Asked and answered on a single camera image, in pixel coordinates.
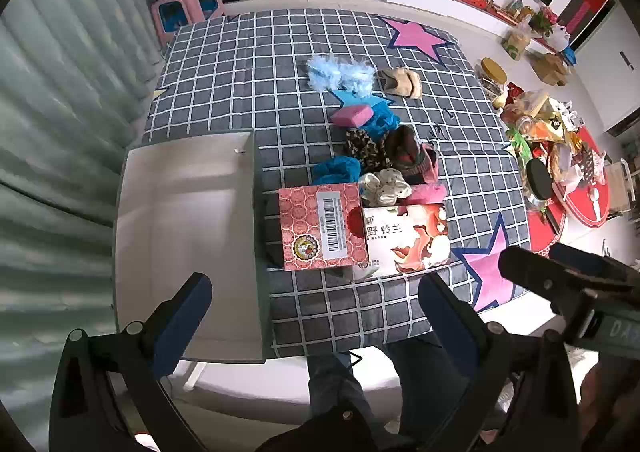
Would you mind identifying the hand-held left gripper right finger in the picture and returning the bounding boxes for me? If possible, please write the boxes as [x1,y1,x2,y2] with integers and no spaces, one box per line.
[418,273,581,452]

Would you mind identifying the jar with yellow lid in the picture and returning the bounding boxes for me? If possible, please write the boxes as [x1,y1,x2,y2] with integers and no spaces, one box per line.
[480,58,508,100]

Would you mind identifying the beige plush hat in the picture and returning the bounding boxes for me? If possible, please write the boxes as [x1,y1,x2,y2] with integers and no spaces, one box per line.
[376,67,423,99]

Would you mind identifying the brown cardboard box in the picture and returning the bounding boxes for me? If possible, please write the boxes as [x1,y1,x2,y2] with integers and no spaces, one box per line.
[530,52,571,85]

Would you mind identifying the pile of snack packets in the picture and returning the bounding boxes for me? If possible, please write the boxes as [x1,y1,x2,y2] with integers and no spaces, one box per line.
[500,82,606,183]

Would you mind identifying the light blue feather puff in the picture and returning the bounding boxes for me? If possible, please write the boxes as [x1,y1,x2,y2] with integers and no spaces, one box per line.
[306,54,377,98]

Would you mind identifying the bright blue cloth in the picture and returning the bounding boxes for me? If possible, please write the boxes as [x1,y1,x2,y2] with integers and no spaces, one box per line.
[312,157,362,185]
[369,99,401,138]

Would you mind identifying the dark sock with pink cuff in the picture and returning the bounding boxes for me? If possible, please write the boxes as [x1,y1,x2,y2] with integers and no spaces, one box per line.
[384,126,441,185]

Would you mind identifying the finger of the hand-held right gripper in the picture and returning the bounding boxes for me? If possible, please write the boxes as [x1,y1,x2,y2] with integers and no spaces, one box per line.
[549,243,640,289]
[499,246,637,307]

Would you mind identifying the white dotted scrunchie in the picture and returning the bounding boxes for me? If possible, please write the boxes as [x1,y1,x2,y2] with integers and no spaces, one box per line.
[359,170,412,207]

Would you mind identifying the white flower print box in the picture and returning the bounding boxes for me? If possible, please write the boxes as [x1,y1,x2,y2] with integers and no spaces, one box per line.
[361,203,451,279]

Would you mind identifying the grey checked star blanket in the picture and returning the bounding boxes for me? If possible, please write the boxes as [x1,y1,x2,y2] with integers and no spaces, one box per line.
[141,8,532,359]

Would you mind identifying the pink sponge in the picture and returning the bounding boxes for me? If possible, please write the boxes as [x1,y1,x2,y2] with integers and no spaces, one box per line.
[330,105,375,128]

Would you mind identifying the leopard print scrunchie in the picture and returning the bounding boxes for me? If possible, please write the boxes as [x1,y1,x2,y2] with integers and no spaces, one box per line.
[345,128,386,173]

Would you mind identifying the pink plastic stool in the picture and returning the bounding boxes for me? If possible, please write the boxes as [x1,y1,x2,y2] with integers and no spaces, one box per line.
[151,0,226,45]

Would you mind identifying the person's jeans legs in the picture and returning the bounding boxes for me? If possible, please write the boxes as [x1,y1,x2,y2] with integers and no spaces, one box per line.
[305,337,481,452]

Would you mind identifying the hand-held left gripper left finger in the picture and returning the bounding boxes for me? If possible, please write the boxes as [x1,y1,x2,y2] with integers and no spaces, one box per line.
[49,273,213,452]

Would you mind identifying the person's right hand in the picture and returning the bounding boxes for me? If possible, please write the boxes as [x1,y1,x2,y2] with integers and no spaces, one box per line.
[580,357,640,452]

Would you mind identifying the pale green curtain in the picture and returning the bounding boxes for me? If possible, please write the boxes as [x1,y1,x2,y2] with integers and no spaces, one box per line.
[0,0,166,452]

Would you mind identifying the round red table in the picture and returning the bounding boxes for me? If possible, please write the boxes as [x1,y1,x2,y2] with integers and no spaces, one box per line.
[525,127,613,253]

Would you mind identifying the white refrigerator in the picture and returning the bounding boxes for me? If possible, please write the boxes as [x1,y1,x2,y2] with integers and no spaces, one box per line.
[575,0,640,133]

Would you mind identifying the pink fuzzy sock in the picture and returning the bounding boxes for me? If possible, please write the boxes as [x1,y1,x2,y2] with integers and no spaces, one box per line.
[400,184,448,206]

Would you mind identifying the pot of red flowers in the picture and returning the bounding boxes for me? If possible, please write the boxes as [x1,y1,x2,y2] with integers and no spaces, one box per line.
[530,7,558,36]

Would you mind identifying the red patterned box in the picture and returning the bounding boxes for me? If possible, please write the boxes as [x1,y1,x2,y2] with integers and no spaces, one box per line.
[278,183,370,272]

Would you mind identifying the black round disc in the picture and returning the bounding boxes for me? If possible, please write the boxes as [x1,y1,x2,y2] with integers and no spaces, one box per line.
[527,158,553,203]

